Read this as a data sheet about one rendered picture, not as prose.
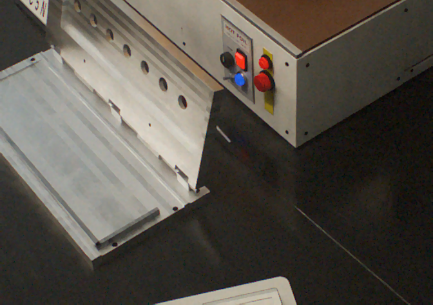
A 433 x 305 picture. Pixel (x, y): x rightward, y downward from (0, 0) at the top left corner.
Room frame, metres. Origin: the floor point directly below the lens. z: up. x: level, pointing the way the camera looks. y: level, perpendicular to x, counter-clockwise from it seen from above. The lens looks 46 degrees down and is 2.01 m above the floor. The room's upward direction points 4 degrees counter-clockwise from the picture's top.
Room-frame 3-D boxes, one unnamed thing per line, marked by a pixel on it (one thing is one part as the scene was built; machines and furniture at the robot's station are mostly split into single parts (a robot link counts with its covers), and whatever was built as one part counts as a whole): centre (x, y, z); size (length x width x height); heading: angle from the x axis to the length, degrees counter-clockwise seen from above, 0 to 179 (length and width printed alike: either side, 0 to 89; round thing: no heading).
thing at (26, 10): (1.42, 0.31, 0.91); 0.13 x 0.04 x 0.03; 34
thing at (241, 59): (1.14, -0.04, 1.01); 0.02 x 0.01 x 0.03; 34
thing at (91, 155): (1.08, 0.23, 0.92); 0.44 x 0.21 x 0.04; 34
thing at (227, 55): (1.17, -0.02, 0.99); 0.03 x 0.01 x 0.03; 34
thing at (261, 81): (1.09, -0.07, 1.01); 0.03 x 0.02 x 0.03; 34
